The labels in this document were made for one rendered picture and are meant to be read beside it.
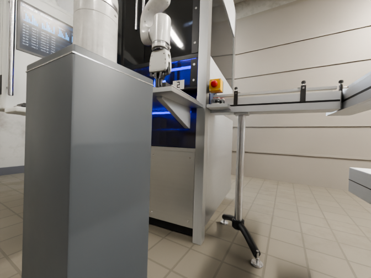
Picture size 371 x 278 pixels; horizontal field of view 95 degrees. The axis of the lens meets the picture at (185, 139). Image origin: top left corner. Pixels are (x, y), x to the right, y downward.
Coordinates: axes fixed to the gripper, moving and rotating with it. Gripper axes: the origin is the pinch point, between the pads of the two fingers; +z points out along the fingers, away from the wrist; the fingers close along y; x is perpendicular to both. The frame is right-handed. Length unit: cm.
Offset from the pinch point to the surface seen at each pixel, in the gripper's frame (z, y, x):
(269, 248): 91, -51, -53
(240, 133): 20, -32, -48
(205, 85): -8.4, -12.1, -32.6
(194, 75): -15.5, -4.1, -32.4
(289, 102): 2, -58, -44
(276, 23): -178, -58, -248
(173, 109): 10.4, -2.6, -10.0
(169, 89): 5.5, -9.9, 7.0
